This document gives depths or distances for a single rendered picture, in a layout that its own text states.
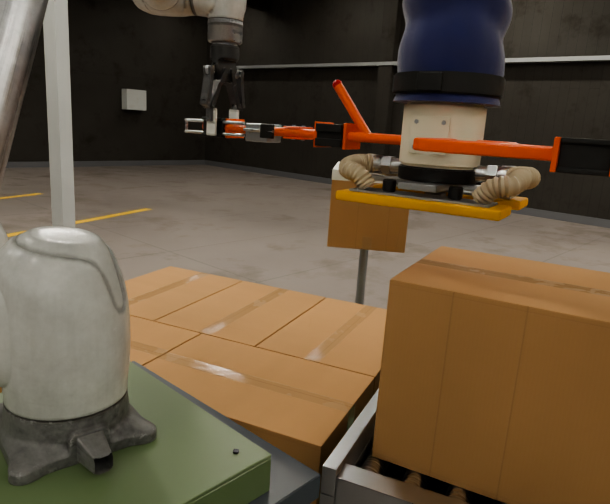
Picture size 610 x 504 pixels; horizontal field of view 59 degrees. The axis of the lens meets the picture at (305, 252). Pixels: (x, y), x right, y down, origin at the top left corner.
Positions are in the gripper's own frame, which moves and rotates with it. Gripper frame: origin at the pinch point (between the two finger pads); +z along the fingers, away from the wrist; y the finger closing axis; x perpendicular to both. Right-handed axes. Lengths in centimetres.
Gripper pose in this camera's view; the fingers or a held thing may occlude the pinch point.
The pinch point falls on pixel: (222, 125)
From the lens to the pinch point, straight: 150.6
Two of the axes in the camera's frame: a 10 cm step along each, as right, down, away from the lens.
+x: -8.4, -1.7, 5.1
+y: 5.3, -1.6, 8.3
